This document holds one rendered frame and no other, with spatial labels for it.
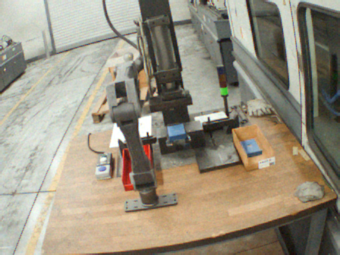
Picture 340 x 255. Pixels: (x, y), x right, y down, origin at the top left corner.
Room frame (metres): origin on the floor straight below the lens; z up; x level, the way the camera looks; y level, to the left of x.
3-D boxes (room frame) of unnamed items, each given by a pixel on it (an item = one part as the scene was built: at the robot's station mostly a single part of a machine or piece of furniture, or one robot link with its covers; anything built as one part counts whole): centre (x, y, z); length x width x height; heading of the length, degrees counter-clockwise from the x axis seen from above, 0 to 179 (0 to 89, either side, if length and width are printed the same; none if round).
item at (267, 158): (1.25, -0.33, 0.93); 0.25 x 0.13 x 0.08; 0
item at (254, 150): (1.28, -0.32, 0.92); 0.15 x 0.07 x 0.03; 178
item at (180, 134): (1.42, -0.02, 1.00); 0.15 x 0.07 x 0.03; 0
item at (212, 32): (7.10, -1.49, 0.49); 5.51 x 1.02 x 0.97; 176
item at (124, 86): (1.16, 0.12, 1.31); 0.30 x 0.09 x 0.12; 178
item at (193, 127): (1.45, -0.04, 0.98); 0.20 x 0.10 x 0.01; 90
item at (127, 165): (1.29, 0.16, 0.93); 0.25 x 0.12 x 0.06; 0
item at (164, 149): (1.45, -0.04, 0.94); 0.20 x 0.10 x 0.07; 90
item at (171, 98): (1.52, -0.02, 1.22); 0.26 x 0.18 x 0.30; 0
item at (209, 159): (1.27, -0.16, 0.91); 0.17 x 0.16 x 0.02; 90
